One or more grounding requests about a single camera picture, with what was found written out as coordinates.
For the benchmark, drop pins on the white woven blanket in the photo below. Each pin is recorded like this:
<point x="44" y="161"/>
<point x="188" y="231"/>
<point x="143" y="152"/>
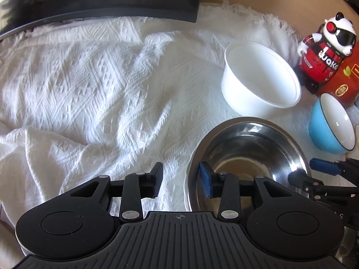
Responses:
<point x="98" y="89"/>

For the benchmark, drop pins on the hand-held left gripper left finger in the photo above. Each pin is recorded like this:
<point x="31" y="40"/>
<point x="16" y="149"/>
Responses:
<point x="155" y="183"/>

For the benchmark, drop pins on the panda robot toy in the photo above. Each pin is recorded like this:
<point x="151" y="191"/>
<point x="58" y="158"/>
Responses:
<point x="319" y="58"/>

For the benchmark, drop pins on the stainless steel bowl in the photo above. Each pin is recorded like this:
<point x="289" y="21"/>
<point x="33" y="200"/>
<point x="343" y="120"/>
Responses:
<point x="252" y="145"/>

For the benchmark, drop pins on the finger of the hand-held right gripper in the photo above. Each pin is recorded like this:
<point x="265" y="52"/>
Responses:
<point x="322" y="166"/>
<point x="300" y="178"/>

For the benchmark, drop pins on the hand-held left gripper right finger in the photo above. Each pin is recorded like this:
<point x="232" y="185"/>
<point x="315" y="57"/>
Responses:
<point x="206" y="182"/>

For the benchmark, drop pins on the white plastic bowl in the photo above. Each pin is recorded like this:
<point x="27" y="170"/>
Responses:
<point x="260" y="70"/>

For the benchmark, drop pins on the red cardboard box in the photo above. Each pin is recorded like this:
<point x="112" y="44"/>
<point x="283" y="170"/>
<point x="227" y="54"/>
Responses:
<point x="347" y="86"/>

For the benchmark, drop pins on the blue ceramic bowl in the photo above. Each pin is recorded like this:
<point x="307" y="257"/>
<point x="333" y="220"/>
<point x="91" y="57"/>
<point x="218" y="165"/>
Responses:
<point x="325" y="129"/>

